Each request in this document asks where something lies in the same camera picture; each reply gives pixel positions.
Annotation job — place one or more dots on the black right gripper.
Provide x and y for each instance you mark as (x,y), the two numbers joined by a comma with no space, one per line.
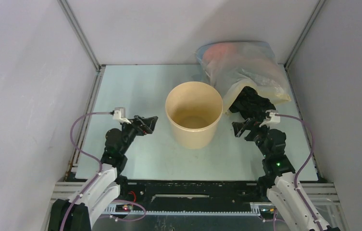
(250,114)

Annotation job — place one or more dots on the aluminium frame post left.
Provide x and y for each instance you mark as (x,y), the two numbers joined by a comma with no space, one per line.
(73,21)

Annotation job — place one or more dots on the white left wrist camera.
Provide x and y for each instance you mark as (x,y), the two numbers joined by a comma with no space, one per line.
(119,114)

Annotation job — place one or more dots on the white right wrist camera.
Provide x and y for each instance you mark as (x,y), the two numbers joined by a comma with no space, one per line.
(271,119)

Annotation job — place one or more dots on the translucent bag of supplies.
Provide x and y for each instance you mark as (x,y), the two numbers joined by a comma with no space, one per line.
(231,66)

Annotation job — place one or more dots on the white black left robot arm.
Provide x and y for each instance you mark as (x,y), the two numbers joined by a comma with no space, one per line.
(81,210)

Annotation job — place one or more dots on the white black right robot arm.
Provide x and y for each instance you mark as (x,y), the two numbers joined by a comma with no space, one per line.
(280,184)

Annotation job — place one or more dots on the black plastic trash bag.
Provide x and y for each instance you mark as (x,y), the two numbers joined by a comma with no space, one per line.
(251,105)

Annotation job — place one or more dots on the aluminium frame post right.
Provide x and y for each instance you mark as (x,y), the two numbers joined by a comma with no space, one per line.
(316,11)

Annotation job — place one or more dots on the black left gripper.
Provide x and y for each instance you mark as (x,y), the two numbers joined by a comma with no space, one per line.
(140,130)

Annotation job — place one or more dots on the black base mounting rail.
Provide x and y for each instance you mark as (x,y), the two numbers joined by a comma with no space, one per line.
(193,195)

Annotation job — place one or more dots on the beige round trash bin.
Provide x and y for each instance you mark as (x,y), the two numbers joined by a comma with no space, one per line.
(194,110)

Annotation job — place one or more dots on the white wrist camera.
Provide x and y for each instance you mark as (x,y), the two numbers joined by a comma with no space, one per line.
(119,114)
(271,119)

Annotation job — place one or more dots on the aluminium frame post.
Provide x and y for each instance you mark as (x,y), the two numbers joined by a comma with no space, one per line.
(73,21)
(316,11)

